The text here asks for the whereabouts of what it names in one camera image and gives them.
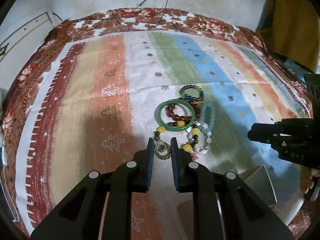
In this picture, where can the grey metal jewelry box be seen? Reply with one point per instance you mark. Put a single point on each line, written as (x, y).
(258, 179)

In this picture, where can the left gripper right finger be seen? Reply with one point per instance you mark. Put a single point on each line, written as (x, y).
(192, 177)

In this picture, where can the mustard yellow cloth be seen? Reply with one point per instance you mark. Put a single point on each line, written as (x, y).
(290, 30)

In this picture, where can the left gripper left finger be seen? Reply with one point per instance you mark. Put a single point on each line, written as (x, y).
(131, 177)

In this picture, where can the green jade bangle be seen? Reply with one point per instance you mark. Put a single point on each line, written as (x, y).
(180, 122)

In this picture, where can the floral red bedsheet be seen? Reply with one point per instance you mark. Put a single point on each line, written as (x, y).
(99, 25)

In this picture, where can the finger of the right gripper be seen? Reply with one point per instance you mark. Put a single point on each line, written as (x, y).
(262, 133)

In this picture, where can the white headboard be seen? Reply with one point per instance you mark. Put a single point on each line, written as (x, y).
(33, 33)

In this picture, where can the striped colourful cloth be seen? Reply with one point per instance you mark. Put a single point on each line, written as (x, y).
(94, 107)

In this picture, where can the right hand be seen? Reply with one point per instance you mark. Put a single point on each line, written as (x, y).
(306, 175)

